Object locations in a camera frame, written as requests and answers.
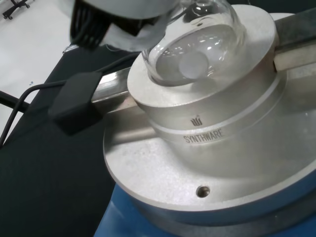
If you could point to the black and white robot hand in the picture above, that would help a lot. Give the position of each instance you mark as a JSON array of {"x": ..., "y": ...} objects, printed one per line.
[{"x": 89, "y": 24}]

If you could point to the heater with blue base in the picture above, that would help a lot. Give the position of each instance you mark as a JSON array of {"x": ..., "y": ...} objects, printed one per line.
[{"x": 197, "y": 160}]

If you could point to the black bench cloth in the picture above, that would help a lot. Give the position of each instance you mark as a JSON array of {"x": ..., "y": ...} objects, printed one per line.
[{"x": 49, "y": 172}]

